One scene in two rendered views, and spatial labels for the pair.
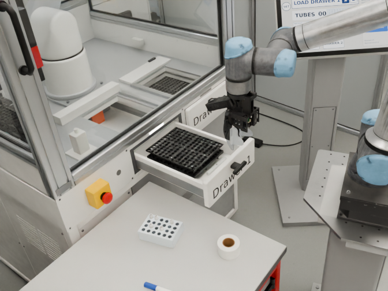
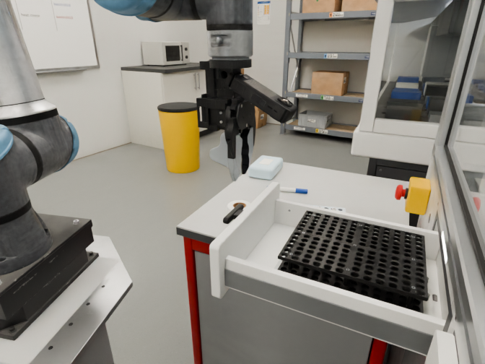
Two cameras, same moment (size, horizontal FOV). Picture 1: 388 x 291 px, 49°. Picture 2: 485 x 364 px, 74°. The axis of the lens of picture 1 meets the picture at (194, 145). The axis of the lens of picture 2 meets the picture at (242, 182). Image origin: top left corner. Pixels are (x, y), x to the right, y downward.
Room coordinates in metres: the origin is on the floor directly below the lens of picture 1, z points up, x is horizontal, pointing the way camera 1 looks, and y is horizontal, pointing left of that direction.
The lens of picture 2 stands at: (1.68, -0.28, 1.23)
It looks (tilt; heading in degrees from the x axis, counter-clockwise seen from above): 24 degrees down; 165
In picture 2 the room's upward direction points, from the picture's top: straight up
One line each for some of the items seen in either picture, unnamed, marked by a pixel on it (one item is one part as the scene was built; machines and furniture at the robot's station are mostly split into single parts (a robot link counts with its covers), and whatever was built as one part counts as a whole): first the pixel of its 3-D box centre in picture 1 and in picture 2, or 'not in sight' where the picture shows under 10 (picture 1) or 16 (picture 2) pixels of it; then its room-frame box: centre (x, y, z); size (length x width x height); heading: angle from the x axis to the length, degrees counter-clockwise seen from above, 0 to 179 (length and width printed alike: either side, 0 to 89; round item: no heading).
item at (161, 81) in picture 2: not in sight; (177, 91); (-2.82, 0.03, 0.61); 1.15 x 0.72 x 1.22; 134
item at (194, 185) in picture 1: (183, 154); (356, 263); (1.27, 0.04, 0.86); 0.40 x 0.26 x 0.06; 49
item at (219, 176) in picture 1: (230, 171); (250, 231); (1.14, -0.12, 0.87); 0.29 x 0.02 x 0.11; 139
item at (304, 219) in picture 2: (206, 156); (298, 232); (1.20, -0.04, 0.90); 0.18 x 0.02 x 0.01; 139
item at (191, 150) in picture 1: (185, 153); (352, 259); (1.27, 0.04, 0.87); 0.22 x 0.18 x 0.06; 49
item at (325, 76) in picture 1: (322, 124); not in sight; (1.89, -0.69, 0.51); 0.50 x 0.45 x 1.02; 175
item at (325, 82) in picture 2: not in sight; (330, 82); (-2.31, 1.97, 0.72); 0.41 x 0.32 x 0.28; 44
